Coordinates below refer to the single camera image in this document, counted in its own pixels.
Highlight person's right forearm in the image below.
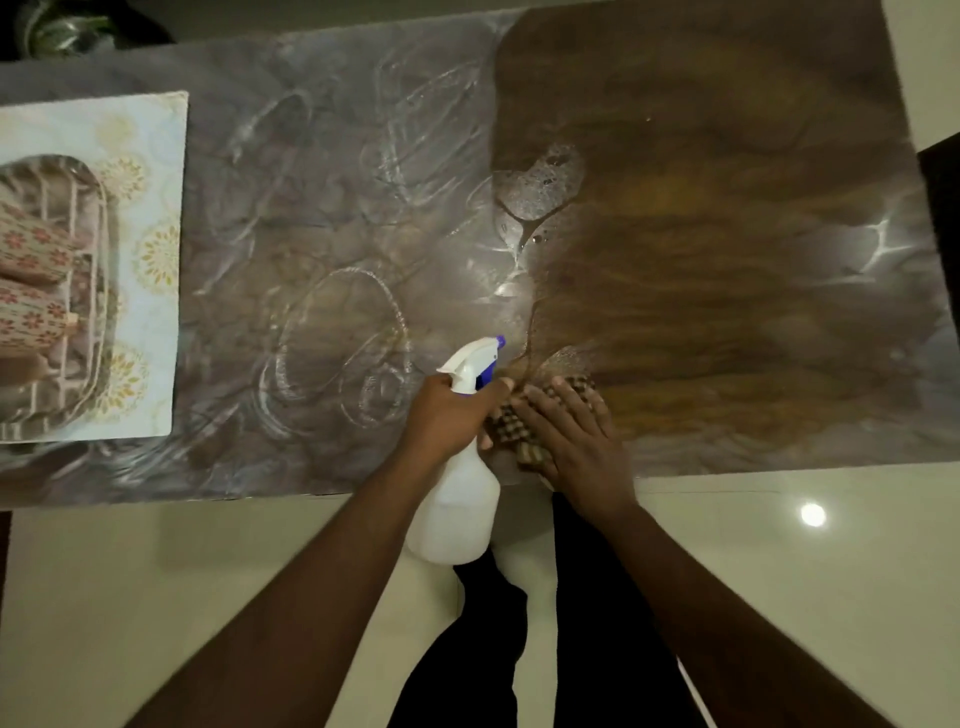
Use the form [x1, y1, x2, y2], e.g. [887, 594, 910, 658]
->
[599, 502, 898, 728]

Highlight cream red-flowered mug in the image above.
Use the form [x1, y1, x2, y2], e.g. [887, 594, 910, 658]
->
[0, 281, 80, 352]
[0, 200, 76, 286]

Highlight person's black trousers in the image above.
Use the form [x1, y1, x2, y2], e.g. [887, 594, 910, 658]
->
[386, 491, 710, 728]

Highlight person's left hand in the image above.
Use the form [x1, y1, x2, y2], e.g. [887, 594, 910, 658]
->
[401, 372, 517, 470]

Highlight person's left forearm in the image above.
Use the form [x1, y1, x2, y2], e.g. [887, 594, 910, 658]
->
[123, 449, 459, 728]

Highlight brick-pattern tray with gold handles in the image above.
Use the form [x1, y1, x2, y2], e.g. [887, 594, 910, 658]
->
[0, 155, 121, 444]

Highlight person's right hand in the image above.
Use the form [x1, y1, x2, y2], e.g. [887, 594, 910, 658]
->
[509, 377, 639, 519]

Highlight brown checked cloth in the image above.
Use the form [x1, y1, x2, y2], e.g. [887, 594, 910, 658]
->
[483, 372, 601, 470]

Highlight white gold-flowered placemat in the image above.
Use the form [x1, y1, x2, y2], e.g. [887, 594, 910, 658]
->
[0, 91, 190, 445]

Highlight white spray bottle blue nozzle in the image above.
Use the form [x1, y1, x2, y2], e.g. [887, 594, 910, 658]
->
[404, 335, 508, 565]

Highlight dark plastic stool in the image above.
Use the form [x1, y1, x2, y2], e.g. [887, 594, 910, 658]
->
[916, 131, 960, 316]

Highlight green black helmet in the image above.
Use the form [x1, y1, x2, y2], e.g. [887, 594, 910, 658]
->
[14, 0, 121, 58]

